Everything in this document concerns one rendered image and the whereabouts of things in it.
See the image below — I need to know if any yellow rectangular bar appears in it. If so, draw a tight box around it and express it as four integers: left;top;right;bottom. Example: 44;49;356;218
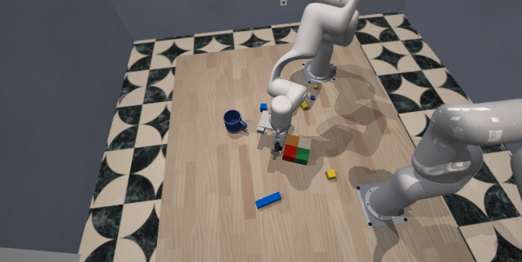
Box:
300;101;308;110

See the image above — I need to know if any dark blue mug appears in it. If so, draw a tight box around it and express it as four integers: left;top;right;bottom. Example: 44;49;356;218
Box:
223;110;247;134

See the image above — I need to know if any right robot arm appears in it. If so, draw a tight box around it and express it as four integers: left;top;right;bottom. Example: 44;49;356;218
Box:
257;0;360;134

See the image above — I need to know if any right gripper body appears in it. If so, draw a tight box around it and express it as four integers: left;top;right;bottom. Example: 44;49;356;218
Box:
273;128;290;147

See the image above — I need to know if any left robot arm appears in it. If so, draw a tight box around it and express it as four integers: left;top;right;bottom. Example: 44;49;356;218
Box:
364;99;522;221

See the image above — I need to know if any red cube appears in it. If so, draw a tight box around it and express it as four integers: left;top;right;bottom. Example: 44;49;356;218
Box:
283;145;298;162

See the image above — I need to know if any green cube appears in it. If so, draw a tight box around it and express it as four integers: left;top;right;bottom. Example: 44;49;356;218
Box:
294;147;310;165

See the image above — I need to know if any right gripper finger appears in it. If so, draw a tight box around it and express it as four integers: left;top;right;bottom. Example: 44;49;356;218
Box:
274;142;282;152

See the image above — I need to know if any yellow cube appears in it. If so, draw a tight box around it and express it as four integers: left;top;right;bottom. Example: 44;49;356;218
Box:
325;169;336;180

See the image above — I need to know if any orange cube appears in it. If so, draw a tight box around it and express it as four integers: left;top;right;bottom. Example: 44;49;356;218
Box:
286;134;300;147

